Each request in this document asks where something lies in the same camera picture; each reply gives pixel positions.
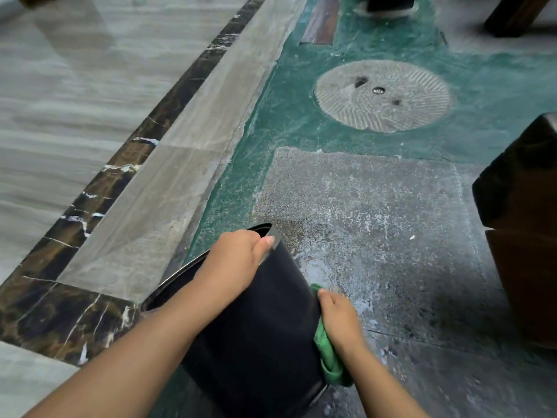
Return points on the person's left hand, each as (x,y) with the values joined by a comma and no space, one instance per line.
(233,261)

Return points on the person's right hand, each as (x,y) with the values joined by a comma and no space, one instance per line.
(341,319)

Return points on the person's right thumb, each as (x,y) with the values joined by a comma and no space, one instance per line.
(324,300)

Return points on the person's left thumb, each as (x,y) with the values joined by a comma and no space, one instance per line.
(264,248)

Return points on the green cleaning cloth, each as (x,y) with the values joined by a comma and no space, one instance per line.
(330,352)

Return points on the black plastic bin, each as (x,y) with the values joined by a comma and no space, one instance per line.
(256,330)

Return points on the person's left forearm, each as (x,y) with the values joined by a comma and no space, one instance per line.
(130,348)

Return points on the person's right forearm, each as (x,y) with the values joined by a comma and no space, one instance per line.
(378,383)

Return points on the round stone millstone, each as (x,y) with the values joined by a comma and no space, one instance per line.
(383,95)

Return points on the dark wooden furniture block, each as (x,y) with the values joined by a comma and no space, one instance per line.
(520,230)

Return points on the brown wooden plank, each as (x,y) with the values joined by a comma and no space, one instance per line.
(322,19)

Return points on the dark wooden furniture leg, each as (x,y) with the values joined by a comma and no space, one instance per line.
(518,15)

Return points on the dark post with base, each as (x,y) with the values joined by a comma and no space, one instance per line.
(387,4)

